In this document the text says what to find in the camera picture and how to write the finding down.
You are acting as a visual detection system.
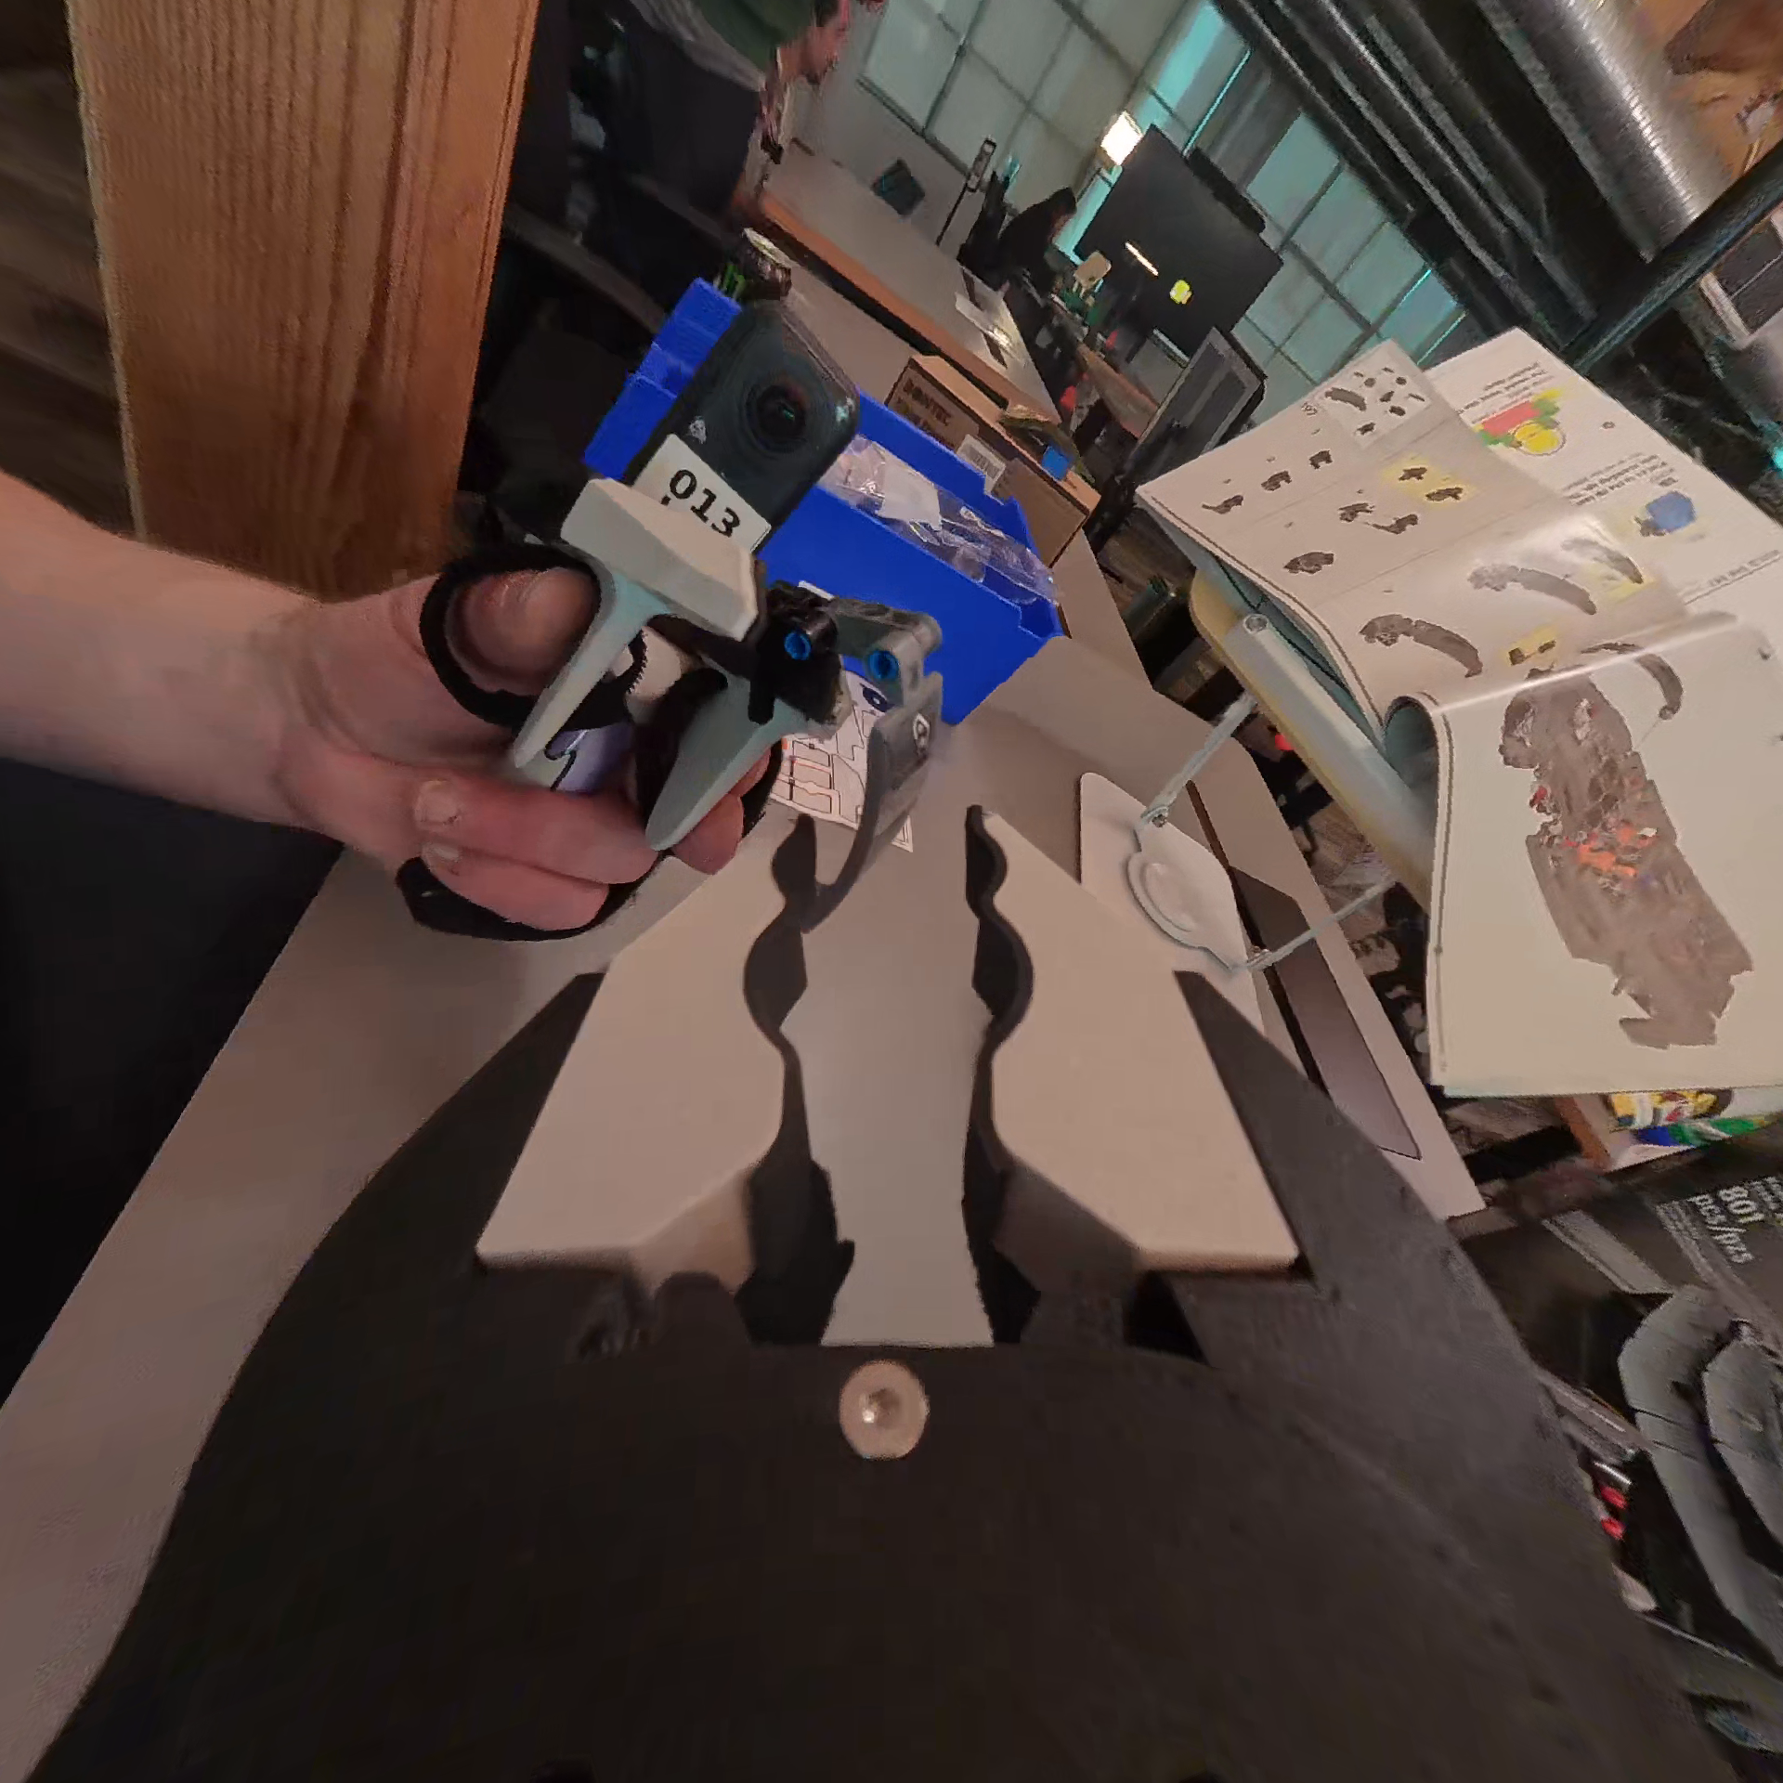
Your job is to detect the pale booklet stand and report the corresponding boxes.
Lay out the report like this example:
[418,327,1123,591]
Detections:
[1078,577,1436,976]

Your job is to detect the grey ceiling ventilation duct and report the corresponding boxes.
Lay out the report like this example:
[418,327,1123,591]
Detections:
[1477,0,1783,281]

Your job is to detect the black framed grey panel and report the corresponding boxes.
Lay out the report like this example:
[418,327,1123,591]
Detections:
[1115,327,1270,491]

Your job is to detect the wooden-edged office desk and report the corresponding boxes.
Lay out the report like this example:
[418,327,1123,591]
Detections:
[757,146,1061,405]

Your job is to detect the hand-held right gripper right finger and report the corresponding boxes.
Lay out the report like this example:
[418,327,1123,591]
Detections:
[964,803,1302,1339]

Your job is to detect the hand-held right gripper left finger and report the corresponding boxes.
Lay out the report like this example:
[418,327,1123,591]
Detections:
[478,814,856,1339]

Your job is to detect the toy car set box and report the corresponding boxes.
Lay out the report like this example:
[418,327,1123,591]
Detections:
[1448,1086,1783,1783]

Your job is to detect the brown cardboard box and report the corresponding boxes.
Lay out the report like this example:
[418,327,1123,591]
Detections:
[883,355,1102,559]

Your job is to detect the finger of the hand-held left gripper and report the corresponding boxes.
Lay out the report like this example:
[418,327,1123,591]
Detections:
[570,480,786,722]

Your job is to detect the blue plastic bin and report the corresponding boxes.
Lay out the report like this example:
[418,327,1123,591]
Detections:
[581,275,1071,727]

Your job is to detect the black pole with toothed disc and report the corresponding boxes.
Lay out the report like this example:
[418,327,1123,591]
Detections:
[1567,174,1783,371]

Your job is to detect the wooden support column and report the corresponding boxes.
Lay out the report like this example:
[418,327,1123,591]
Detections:
[62,0,544,603]

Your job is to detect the white vent grille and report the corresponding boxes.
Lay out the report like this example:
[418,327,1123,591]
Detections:
[1700,229,1783,341]

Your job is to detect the building instruction booklet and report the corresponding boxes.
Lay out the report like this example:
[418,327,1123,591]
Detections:
[1136,327,1783,1102]

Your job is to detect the white sticker sheet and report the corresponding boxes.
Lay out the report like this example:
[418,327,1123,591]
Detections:
[767,702,921,856]

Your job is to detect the black computer monitor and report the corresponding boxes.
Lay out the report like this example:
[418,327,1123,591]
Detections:
[1069,125,1287,368]

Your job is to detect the person's left hand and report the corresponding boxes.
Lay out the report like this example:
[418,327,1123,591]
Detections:
[260,564,786,931]

